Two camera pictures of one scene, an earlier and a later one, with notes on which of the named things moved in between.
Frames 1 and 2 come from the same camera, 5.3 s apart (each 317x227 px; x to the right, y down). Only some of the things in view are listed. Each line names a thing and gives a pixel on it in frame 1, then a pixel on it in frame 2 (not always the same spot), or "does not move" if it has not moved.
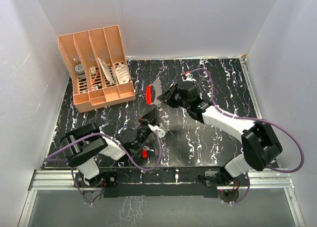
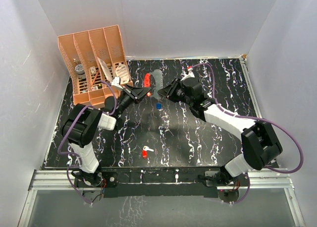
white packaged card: (107, 72) does not move
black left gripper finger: (151, 116) -> (135, 92)
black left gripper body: (143, 132) -> (126, 99)
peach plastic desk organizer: (95, 63) does not move
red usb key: (144, 151) does not move
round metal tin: (79, 70) does not move
